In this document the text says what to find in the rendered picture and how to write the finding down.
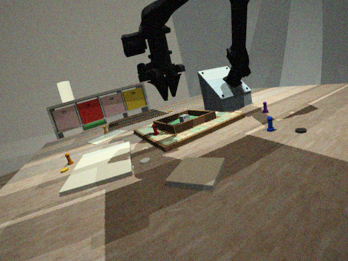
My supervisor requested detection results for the red game pawn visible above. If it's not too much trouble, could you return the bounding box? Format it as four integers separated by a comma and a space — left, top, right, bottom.
152, 124, 159, 135

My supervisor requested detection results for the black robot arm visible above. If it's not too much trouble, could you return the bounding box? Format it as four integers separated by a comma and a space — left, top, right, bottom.
121, 0, 251, 88

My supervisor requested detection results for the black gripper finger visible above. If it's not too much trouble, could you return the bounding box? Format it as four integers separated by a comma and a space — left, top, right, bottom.
148, 77, 168, 101
167, 73, 182, 97

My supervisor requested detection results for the blue pawn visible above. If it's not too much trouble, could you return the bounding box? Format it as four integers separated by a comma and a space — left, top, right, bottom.
267, 117, 275, 132

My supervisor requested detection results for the white die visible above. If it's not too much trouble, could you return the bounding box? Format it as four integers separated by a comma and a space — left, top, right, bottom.
179, 114, 190, 123

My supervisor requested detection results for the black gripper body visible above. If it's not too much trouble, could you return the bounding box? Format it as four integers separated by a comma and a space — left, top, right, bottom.
138, 47, 185, 82

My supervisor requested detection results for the purple game pawn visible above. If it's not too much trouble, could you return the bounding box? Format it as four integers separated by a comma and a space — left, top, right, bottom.
263, 101, 268, 113

